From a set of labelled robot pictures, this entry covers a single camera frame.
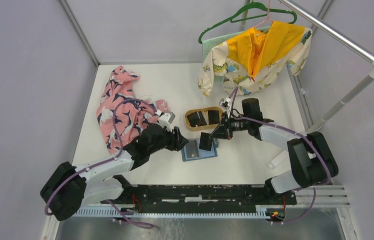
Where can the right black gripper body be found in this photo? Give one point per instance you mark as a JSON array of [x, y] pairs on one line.
[[229, 126]]

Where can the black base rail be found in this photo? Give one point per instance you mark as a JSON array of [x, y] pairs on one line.
[[201, 199]]

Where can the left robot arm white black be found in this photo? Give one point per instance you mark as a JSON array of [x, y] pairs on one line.
[[71, 187]]

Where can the pink shark print garment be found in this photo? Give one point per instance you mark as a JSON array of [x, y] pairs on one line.
[[120, 122]]

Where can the green plastic hanger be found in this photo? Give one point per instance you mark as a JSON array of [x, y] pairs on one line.
[[241, 15]]

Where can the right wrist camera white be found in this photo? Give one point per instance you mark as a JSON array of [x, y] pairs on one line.
[[227, 105]]

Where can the dinosaur print yellow lined jacket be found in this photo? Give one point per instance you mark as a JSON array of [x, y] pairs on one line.
[[251, 63]]

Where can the grey striped credit card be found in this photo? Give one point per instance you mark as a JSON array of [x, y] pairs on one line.
[[202, 120]]

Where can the blue leather card holder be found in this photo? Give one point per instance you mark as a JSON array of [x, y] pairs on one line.
[[202, 153]]

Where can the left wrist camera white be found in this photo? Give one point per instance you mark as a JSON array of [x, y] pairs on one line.
[[165, 119]]

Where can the light green cloth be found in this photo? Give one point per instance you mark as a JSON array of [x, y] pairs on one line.
[[208, 44]]

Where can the black credit card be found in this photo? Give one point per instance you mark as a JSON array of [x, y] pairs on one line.
[[205, 142], [213, 117], [191, 150]]

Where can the white plastic bracket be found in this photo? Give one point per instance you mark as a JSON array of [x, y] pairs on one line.
[[278, 159]]

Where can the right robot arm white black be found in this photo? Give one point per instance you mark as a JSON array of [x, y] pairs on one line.
[[311, 160]]

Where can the metal clothes rack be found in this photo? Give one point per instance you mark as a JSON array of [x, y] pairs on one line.
[[335, 91]]

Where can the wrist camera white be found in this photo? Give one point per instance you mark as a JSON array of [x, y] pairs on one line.
[[165, 119], [227, 105]]

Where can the pink wire hanger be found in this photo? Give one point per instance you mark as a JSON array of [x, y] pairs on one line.
[[265, 20]]

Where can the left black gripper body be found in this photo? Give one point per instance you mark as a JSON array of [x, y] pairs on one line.
[[167, 141]]

